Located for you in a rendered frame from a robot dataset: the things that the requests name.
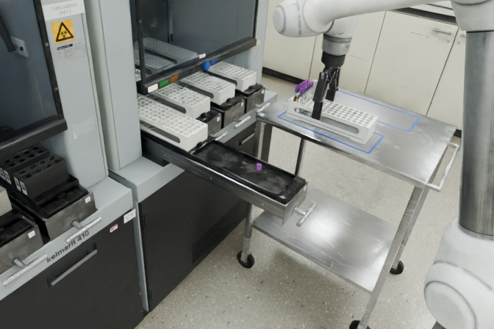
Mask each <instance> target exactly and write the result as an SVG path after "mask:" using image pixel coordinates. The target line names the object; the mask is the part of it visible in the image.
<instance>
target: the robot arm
mask: <svg viewBox="0 0 494 329"><path fill-rule="evenodd" d="M440 1H448V0H285V1H283V2H281V3H280V4H278V5H277V6H276V9H275V10H274V12H273V25H274V27H275V29H276V30H277V32H278V33H279V34H281V35H284V36H286V37H313V36H317V35H320V34H323V40H322V44H321V49H322V50H323V52H322V57H321V62H322V63H323V64H324V65H325V68H324V69H323V72H320V73H319V78H318V83H317V86H316V88H315V93H314V96H313V99H312V101H314V106H313V110H312V118H314V119H316V120H320V118H321V113H322V108H323V97H324V96H325V93H326V100H329V101H333V102H334V97H335V93H336V91H338V90H339V88H337V87H339V81H340V69H341V66H342V65H343V64H344V62H345V58H346V54H347V53H348V52H349V49H350V46H351V40H352V36H353V33H354V30H355V29H356V27H357V24H358V21H359V16H360V15H363V14H368V13H372V12H381V11H386V10H394V9H400V8H405V7H413V6H418V5H422V4H431V3H435V2H440ZM450 1H451V5H452V8H453V11H454V14H455V17H456V21H457V24H458V26H459V28H460V29H461V31H466V41H465V75H464V93H463V110H462V144H461V161H460V179H459V213H458V218H457V219H455V220H454V221H453V222H451V223H450V224H449V225H447V226H446V227H445V229H444V230H443V235H442V238H441V240H440V245H439V247H438V250H437V253H436V256H435V258H434V261H433V266H432V267H430V268H429V270H428V271H427V273H426V278H425V282H424V288H423V294H424V298H425V301H426V304H427V307H428V309H429V311H430V312H431V314H432V316H433V317H434V318H435V319H436V320H437V321H438V322H439V323H440V324H441V325H442V326H443V327H444V328H446V329H494V0H450ZM328 86H329V89H327V87H328ZM326 90H327V92H326Z"/></svg>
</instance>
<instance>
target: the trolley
mask: <svg viewBox="0 0 494 329"><path fill-rule="evenodd" d="M337 88H339V90H338V91H336V93H335V97H334V102H335V103H338V104H342V105H344V106H348V107H351V108H353V109H357V110H359V111H362V112H366V113H368V114H371V115H375V116H377V117H378V120H377V122H376V127H375V129H374V133H373V134H372V136H371V137H370V139H369V140H368V141H367V142H366V143H365V144H362V143H359V142H356V141H353V140H350V138H347V137H344V136H342V135H339V134H336V133H334V132H331V131H328V130H325V129H322V128H320V127H317V126H314V125H312V124H309V123H306V122H304V121H301V120H296V119H293V118H291V117H288V116H286V114H287V105H288V100H289V99H290V98H292V97H293V96H294V94H295V91H292V92H291V93H290V94H288V95H286V96H285V97H284V98H281V99H280V100H278V101H277V102H275V103H274V104H272V105H270V106H269V107H267V108H266V109H264V110H262V111H261V112H259V113H257V114H256V128H255V135H254V149H253V156H254V157H256V158H258V159H261V152H262V140H263V134H264V127H265V123H267V124H268V125H271V126H273V127H276V128H278V129H281V130H282V131H286V132H288V133H290V134H293V135H295V136H297V137H300V138H301V141H300V146H299V150H298V158H297V162H296V170H295V175H297V176H299V177H300V176H301V169H302V165H303V161H304V154H305V149H306V145H307V141H309V142H312V143H315V144H316V145H319V146H321V147H323V148H326V149H329V150H330V151H334V152H335V153H338V154H340V155H343V156H346V157H348V158H349V159H353V160H355V161H357V162H360V163H362V164H364V165H367V166H369V167H372V168H374V169H376V170H379V171H382V172H383V173H386V174H388V175H390V176H393V177H396V178H398V179H401V180H402V181H405V182H407V183H410V184H413V185H415V187H414V189H413V191H412V194H411V196H410V199H409V202H408V204H407V207H406V209H405V211H404V214H403V217H402V218H401V221H400V224H399V226H398V227H397V226H395V225H393V224H391V223H389V222H387V221H385V220H382V219H380V218H378V217H376V216H374V215H372V214H369V213H367V212H366V211H363V210H361V209H359V208H357V207H355V206H352V205H351V204H349V203H346V202H345V201H343V200H340V199H338V198H336V197H334V196H332V195H330V194H328V193H325V192H323V191H321V190H319V189H317V188H315V187H312V186H310V185H308V186H307V193H306V197H305V200H304V201H303V202H302V204H301V205H300V206H299V207H298V209H301V210H303V211H305V212H306V211H307V209H308V208H309V207H310V206H311V205H312V204H313V203H314V204H315V205H316V208H315V209H314V210H313V212H312V213H311V215H310V216H308V218H307V219H306V220H305V222H304V223H303V224H302V226H301V227H298V226H297V225H296V223H297V222H298V221H299V220H300V219H301V217H302V216H301V215H300V214H297V213H295V212H293V214H292V215H291V216H290V217H289V219H288V220H287V221H286V222H285V223H284V225H282V222H283V220H282V219H280V218H278V217H277V216H275V215H273V214H271V213H269V212H267V211H264V212H263V213H261V215H260V216H258V218H257V219H255V220H254V209H255V205H253V204H251V203H249V202H248V205H247V213H246V226H245V234H244V241H243V250H241V251H240V252H239V253H238V254H237V260H238V261H239V263H240V264H241V265H242V266H243V267H245V268H248V269H250V268H252V267H253V266H254V257H253V256H252V254H251V249H250V245H251V233H252V228H255V229H257V230H258V231H260V232H262V233H263V234H265V235H266V236H269V237H270V238H272V239H274V240H276V241H277V242H279V243H281V244H282V245H284V246H286V247H288V248H290V249H291V250H293V251H295V252H297V253H298V254H300V255H302V256H303V257H305V258H307V259H309V260H310V261H312V262H314V263H316V264H317V265H319V266H321V267H322V268H324V269H326V270H328V271H330V272H332V273H333V274H335V275H337V276H338V277H340V278H342V279H343V280H345V281H348V282H349V283H351V284H352V285H354V286H356V287H357V288H359V289H361V290H362V291H364V292H367V293H368V294H370V299H369V301H368V304H367V306H366V309H365V312H364V314H363V316H362V318H361V320H360V321H359V320H354V321H352V322H351V324H350V326H349V329H370V327H369V326H368V323H369V319H370V317H371V314H372V312H373V309H374V307H375V304H376V302H377V300H378V298H379V295H380V293H381V290H382V287H383V285H384V282H385V281H386V279H387V276H388V273H389V272H390V273H392V274H395V275H399V274H401V273H402V272H403V270H404V264H403V262H402V261H401V255H402V253H403V251H404V248H405V246H406V244H407V241H408V239H409V236H410V234H411V233H412V229H413V228H414V225H415V223H416V220H417V218H418V215H419V214H420V211H421V209H422V207H423V204H424V202H425V199H426V197H427V195H428V193H429V190H430V189H432V190H434V191H436V192H439V191H440V190H441V188H442V186H443V183H444V181H445V179H446V177H447V175H448V173H449V171H450V169H451V166H452V164H453V163H454V160H455V158H456V157H457V154H458V153H459V149H460V148H461V145H458V144H456V143H453V142H451V138H452V137H453V135H454V133H455V131H456V130H457V126H455V125H452V124H450V123H446V122H443V121H441V120H437V119H434V118H432V117H428V116H425V115H422V114H419V113H417V112H413V111H410V110H408V109H404V108H401V107H399V106H395V105H392V104H389V103H386V102H383V101H380V100H377V99H375V98H371V97H368V96H366V95H362V94H359V93H356V92H353V91H350V90H347V89H344V88H342V87H337ZM448 146H449V147H452V148H456V149H455V151H454V153H453V155H452V157H451V160H450V162H449V163H448V166H447V168H446V169H445V172H444V174H443V176H442V178H441V179H440V182H439V184H438V185H437V186H436V185H434V184H432V183H433V181H434V178H435V176H436V174H437V171H438V169H439V167H440V164H441V162H442V160H443V157H444V156H445V152H446V151H447V148H448Z"/></svg>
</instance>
